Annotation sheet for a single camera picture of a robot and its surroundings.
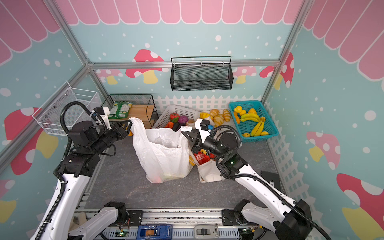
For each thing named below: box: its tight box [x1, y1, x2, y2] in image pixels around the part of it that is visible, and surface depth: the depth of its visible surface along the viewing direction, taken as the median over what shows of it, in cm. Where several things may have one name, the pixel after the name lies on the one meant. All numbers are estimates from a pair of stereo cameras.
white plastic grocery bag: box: [129, 117, 193, 184], surface depth 74 cm
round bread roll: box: [209, 109, 220, 117], surface depth 119 cm
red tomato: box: [170, 112, 180, 123], surface depth 111 cm
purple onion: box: [178, 115, 189, 124], surface depth 111 cm
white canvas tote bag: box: [188, 147, 225, 183], surface depth 83 cm
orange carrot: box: [165, 121, 174, 129], surface depth 111 cm
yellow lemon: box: [234, 105, 243, 113], surface depth 116 cm
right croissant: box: [223, 108, 232, 123], surface depth 119 cm
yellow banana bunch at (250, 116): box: [240, 113, 261, 123], surface depth 114 cm
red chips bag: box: [194, 151, 217, 166], surface depth 88 cm
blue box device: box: [136, 224, 173, 240], surface depth 68 cm
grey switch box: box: [194, 223, 219, 239], surface depth 70 cm
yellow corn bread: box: [199, 112, 210, 119], surface depth 118 cm
